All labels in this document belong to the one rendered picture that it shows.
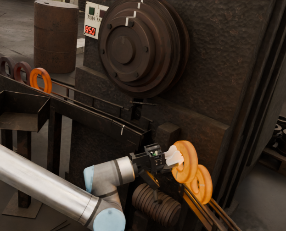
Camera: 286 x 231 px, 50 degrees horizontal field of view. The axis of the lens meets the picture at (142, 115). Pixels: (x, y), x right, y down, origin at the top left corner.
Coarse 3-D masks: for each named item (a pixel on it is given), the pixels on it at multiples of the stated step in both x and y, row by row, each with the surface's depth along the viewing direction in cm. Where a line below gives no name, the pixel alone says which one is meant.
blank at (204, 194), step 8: (200, 168) 118; (200, 176) 117; (208, 176) 116; (192, 184) 125; (200, 184) 117; (208, 184) 115; (200, 192) 117; (208, 192) 115; (200, 200) 117; (208, 200) 117
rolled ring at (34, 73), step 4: (36, 68) 189; (40, 68) 189; (32, 72) 193; (36, 72) 190; (40, 72) 188; (44, 72) 187; (32, 76) 194; (36, 76) 196; (44, 76) 187; (48, 76) 188; (32, 80) 195; (36, 80) 198; (44, 80) 188; (48, 80) 187; (32, 84) 196; (36, 84) 198; (48, 84) 187; (48, 88) 188; (40, 92) 194; (48, 92) 190
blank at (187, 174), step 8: (176, 144) 115; (184, 144) 110; (184, 152) 109; (192, 152) 107; (184, 160) 109; (192, 160) 106; (176, 168) 115; (184, 168) 109; (192, 168) 106; (176, 176) 114; (184, 176) 109; (192, 176) 107
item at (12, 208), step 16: (0, 96) 167; (16, 96) 171; (32, 96) 171; (0, 112) 170; (16, 112) 175; (32, 112) 175; (48, 112) 172; (0, 128) 157; (16, 128) 159; (32, 128) 160; (16, 192) 200; (16, 208) 188; (32, 208) 190
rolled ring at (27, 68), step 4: (16, 64) 202; (20, 64) 199; (24, 64) 197; (16, 68) 203; (20, 68) 205; (24, 68) 198; (28, 68) 197; (16, 72) 205; (28, 72) 196; (16, 76) 206; (20, 76) 208; (28, 76) 197; (16, 80) 207; (20, 80) 207; (28, 80) 198; (28, 84) 200
